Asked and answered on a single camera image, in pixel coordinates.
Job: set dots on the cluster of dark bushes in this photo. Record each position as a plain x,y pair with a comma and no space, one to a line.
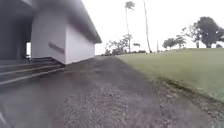
116,46

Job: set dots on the dark asphalt road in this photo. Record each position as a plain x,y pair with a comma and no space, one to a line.
110,96

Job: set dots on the palm tree with bushy crown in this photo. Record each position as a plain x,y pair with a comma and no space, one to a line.
127,26

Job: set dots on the tall leaning palm tree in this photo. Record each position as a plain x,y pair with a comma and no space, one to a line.
146,30

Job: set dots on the thin pole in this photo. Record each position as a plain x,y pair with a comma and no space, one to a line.
157,46

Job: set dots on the small dark trees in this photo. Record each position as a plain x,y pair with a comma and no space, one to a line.
173,42

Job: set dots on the white building with dark roof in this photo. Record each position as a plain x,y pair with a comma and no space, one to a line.
50,36

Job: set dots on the wide green lawn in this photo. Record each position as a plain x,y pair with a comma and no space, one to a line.
186,66

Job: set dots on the large spreading tree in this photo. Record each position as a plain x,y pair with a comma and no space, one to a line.
208,31

